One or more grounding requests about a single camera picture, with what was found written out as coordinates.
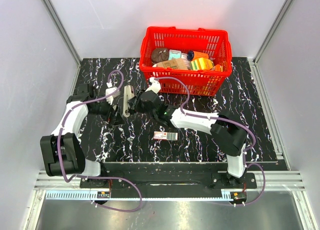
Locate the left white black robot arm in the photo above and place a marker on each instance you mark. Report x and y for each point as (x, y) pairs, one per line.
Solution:
(61, 150)

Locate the light blue small box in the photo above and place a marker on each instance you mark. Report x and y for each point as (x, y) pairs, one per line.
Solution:
(174, 54)

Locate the brown cardboard box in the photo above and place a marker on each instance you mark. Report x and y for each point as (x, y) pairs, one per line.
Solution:
(177, 63)

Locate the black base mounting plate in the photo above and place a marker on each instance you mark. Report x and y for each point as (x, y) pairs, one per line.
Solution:
(206, 174)

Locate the small staples box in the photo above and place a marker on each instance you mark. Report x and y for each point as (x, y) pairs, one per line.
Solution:
(170, 136)

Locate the red plastic shopping basket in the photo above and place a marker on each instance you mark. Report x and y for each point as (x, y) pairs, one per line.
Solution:
(203, 82)

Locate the brown round cookie pack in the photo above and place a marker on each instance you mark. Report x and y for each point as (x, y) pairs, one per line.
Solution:
(159, 55)

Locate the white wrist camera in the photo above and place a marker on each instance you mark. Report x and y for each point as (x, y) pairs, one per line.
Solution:
(154, 86)
(111, 90)

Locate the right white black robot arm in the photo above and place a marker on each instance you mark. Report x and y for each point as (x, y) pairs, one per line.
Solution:
(228, 135)

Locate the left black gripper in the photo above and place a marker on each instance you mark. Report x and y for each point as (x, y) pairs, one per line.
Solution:
(113, 117)

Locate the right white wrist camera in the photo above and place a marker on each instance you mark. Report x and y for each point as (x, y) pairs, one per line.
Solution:
(154, 86)

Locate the beige staple remover tool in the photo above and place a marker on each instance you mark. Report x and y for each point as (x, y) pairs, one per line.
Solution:
(128, 94)

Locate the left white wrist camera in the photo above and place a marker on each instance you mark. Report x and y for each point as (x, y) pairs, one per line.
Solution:
(111, 90)

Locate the yellow green striped box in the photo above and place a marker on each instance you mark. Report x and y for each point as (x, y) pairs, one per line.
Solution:
(201, 64)

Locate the orange bottle blue cap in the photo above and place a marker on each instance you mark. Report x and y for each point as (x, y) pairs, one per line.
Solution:
(193, 55)

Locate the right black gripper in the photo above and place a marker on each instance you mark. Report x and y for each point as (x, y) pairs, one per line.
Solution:
(134, 103)

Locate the orange small packet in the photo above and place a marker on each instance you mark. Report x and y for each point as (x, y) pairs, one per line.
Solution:
(217, 68)

